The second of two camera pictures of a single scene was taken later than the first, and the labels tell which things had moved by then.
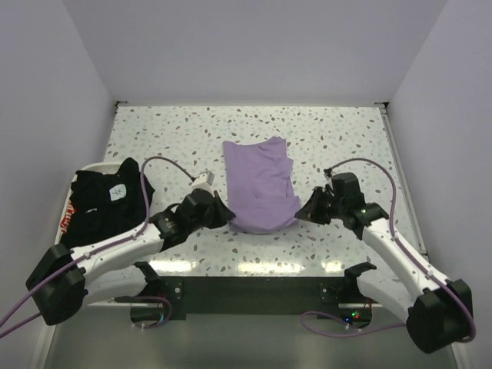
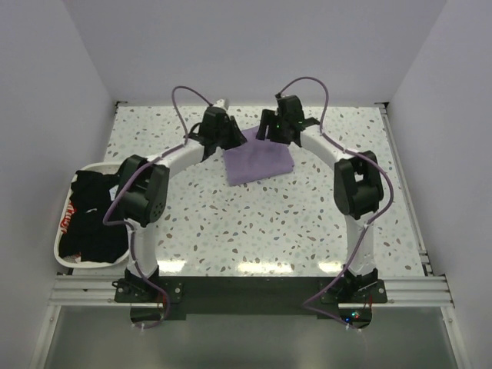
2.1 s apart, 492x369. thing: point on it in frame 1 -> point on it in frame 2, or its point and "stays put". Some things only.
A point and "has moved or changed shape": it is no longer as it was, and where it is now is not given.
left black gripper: (214, 211) -> (229, 131)
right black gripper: (320, 205) -> (270, 125)
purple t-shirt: (259, 174) has moved or changed shape
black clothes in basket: (107, 204) stays put
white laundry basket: (105, 167) stays put
